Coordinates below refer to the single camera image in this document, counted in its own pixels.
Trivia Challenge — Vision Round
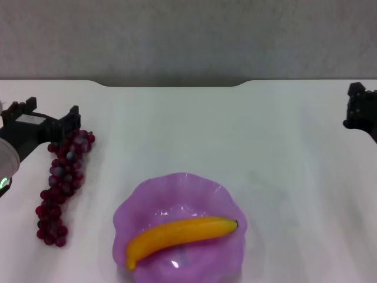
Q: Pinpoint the purple wavy plastic bowl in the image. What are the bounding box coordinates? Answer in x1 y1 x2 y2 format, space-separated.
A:
113 172 248 283

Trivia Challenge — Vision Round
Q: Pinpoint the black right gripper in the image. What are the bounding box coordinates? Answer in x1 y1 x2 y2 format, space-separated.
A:
342 82 377 140

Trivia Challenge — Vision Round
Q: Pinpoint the dark red grape bunch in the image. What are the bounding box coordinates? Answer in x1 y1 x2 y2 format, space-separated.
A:
35 129 97 248

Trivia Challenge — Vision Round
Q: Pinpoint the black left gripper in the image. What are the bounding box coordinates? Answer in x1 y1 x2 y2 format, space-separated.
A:
0 97 82 163

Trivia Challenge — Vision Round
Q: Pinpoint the yellow banana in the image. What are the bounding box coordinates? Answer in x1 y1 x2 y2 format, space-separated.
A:
125 216 239 271

